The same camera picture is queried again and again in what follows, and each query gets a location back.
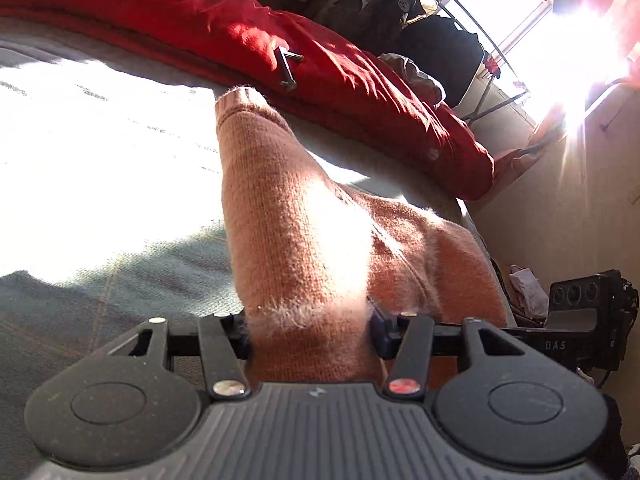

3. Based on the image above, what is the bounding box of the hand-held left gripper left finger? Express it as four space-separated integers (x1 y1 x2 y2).
102 312 252 401

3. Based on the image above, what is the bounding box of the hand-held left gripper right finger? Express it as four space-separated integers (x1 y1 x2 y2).
369 307 540 403

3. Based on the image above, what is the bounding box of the salmon knit sweater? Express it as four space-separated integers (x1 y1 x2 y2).
215 87 511 391

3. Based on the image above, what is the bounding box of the white crumpled cloth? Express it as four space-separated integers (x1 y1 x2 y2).
507 265 551 318

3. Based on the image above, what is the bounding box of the beige crumpled garment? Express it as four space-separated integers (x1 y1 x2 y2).
377 52 447 106

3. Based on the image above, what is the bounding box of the metal clamp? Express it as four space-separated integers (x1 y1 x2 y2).
274 46 305 92

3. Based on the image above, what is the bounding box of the dark hanging jacket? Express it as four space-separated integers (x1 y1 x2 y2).
400 15 486 111

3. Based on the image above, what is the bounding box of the red quilt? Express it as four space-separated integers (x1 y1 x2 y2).
0 0 496 201

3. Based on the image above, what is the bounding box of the metal drying rack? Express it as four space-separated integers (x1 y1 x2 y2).
350 0 531 121

